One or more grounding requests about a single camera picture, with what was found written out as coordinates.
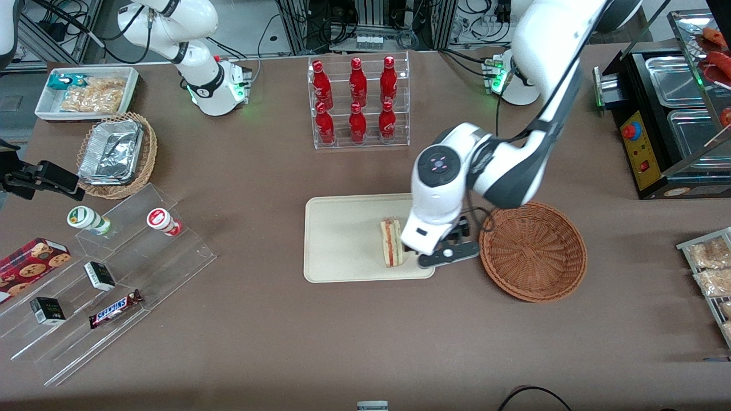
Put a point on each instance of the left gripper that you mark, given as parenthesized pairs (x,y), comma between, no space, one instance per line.
(458,232)

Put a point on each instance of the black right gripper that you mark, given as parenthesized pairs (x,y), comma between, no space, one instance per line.
(27,179)

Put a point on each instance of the triangular sandwich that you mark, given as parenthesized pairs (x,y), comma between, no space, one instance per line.
(391,242)

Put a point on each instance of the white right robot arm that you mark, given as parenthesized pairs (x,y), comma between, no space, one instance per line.
(201,85)

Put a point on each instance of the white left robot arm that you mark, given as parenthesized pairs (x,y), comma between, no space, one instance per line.
(514,165)

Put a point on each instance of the beige plastic tray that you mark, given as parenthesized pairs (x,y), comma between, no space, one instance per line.
(342,240)

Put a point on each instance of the light wicker basket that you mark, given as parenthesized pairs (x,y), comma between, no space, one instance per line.
(148,154)

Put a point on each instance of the round brown wicker basket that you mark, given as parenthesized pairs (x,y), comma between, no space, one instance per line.
(534,251)

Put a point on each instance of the metal snack tray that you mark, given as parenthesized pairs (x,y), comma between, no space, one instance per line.
(685,246)

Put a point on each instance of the green lid yogurt cup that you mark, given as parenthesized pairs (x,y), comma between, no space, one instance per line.
(83,217)

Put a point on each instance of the stack of foil trays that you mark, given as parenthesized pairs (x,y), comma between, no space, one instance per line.
(111,151)

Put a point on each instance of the white rectangular bin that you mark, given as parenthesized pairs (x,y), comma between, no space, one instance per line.
(45,108)

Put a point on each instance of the clear bag of crackers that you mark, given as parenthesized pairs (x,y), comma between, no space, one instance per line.
(91,101)
(108,84)

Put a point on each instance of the red chocolate cookie box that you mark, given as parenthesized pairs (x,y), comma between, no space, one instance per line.
(28,265)

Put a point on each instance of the teal snack packet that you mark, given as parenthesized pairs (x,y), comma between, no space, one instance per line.
(61,81)

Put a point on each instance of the small black carton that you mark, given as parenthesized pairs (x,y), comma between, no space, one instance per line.
(47,311)
(100,275)

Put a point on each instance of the red lid yogurt cup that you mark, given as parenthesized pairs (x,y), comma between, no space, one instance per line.
(160,218)

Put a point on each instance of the clear acrylic bottle rack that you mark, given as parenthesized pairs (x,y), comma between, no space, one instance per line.
(360,142)

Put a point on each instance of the red cola bottle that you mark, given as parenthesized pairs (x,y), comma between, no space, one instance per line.
(387,123)
(357,127)
(325,128)
(389,80)
(322,85)
(358,83)

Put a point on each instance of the brown snickers bar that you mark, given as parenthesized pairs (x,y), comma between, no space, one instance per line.
(114,309)

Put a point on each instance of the clear acrylic stepped display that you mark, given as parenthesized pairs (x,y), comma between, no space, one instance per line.
(171,268)

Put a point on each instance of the grey device at table edge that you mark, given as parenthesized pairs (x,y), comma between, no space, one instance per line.
(372,406)

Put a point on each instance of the white power strip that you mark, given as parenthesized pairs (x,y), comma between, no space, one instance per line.
(369,41)

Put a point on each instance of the black food warmer appliance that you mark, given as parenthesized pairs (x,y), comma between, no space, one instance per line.
(642,165)

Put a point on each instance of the red emergency stop button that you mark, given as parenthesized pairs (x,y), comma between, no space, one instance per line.
(631,131)

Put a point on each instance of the silver metal box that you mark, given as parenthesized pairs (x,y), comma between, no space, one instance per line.
(610,88)

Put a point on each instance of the clear bag of fried snacks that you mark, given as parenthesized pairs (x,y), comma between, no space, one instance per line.
(726,309)
(714,282)
(727,331)
(711,253)

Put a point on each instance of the steel warmer pan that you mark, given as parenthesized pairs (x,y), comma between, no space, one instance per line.
(674,80)
(694,131)

